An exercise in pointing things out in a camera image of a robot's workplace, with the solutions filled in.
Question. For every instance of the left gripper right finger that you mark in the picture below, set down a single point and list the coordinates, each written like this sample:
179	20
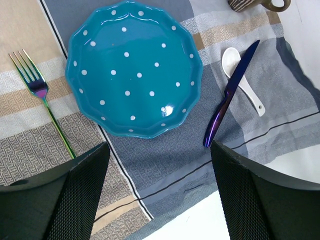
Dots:
260	203

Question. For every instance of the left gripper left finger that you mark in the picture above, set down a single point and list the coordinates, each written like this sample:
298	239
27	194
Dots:
57	204

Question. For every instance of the blue beige checked cloth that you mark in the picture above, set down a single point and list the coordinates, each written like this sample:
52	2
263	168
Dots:
151	181

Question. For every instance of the purple knife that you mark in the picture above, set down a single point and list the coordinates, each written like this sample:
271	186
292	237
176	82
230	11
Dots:
230	89

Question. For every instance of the purple teal fork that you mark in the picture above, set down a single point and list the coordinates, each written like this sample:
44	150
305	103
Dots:
38	87

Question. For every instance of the white ceramic spoon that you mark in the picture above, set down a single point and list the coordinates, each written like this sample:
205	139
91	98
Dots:
230	59

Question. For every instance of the teal dotted plate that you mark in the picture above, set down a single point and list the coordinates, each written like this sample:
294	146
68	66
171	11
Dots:
134	70

